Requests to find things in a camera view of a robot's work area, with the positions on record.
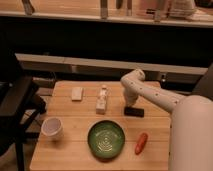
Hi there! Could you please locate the white rectangular sponge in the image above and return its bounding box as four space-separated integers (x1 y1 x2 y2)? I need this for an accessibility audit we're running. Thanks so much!
71 87 83 101

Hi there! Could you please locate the white small bottle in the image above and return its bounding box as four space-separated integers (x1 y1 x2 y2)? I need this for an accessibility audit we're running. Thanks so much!
96 85 108 114

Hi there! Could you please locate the green round plate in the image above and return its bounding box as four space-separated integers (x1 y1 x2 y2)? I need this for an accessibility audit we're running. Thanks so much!
87 120 125 160

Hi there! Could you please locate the orange carrot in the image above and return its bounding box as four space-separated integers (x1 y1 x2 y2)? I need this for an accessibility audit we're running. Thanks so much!
135 133 148 155

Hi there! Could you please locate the black eraser block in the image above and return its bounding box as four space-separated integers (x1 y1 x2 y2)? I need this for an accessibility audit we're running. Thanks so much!
124 107 144 117

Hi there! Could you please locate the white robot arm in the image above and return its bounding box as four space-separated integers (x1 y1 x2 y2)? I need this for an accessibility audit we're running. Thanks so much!
121 69 213 171

